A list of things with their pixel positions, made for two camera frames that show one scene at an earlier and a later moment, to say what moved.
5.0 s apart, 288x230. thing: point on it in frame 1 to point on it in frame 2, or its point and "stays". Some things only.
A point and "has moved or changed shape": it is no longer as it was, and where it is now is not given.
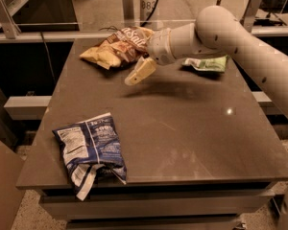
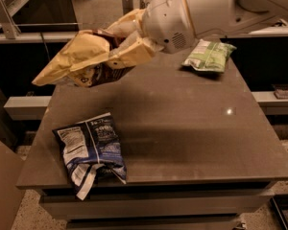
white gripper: [158, 46] to [167, 20]
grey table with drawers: [200, 149] stays
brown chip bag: [125, 47] has moved or changed shape
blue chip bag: [89, 146] stays
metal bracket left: [10, 28] stays
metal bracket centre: [128, 10] stays
